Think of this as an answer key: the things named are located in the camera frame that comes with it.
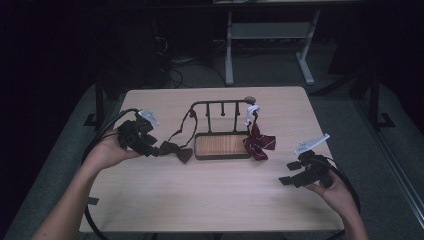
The person's left hand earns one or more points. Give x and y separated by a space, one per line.
106 151

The red striped bow tie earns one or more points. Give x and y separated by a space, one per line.
258 143

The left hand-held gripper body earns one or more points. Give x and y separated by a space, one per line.
135 135

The black metal stand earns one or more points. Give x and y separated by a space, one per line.
99 100
375 100

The person's right hand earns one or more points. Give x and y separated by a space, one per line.
335 196

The black hook rack wooden tray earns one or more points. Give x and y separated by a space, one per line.
221 145

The dark tape strip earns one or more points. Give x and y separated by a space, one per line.
93 201

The grey round disc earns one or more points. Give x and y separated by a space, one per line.
250 99

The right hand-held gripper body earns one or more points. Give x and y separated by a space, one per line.
313 166

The white metal desk frame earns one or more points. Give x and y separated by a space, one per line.
266 30

